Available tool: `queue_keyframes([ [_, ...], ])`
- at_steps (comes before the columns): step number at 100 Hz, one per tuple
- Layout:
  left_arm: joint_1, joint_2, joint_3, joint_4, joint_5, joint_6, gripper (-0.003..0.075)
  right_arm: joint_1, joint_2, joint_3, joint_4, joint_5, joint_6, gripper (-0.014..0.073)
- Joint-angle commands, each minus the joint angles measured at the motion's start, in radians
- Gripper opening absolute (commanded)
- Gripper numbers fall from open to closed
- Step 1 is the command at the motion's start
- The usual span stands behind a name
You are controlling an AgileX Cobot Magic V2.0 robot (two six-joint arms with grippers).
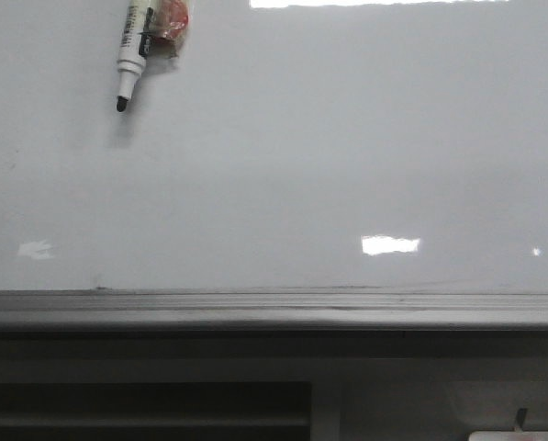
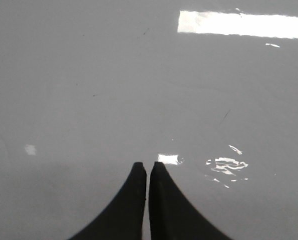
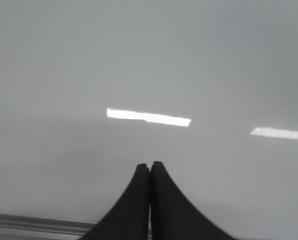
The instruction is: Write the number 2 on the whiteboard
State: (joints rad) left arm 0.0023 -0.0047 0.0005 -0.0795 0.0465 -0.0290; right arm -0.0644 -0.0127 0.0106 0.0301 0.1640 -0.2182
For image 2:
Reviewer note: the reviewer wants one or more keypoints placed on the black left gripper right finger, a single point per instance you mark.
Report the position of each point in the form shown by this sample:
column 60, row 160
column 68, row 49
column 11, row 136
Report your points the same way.
column 171, row 215

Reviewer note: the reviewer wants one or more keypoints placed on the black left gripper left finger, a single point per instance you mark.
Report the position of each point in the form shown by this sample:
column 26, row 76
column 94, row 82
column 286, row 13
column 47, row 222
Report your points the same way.
column 123, row 217

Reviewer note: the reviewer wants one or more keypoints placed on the white whiteboard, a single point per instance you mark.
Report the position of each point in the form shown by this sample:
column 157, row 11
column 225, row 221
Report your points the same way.
column 87, row 88

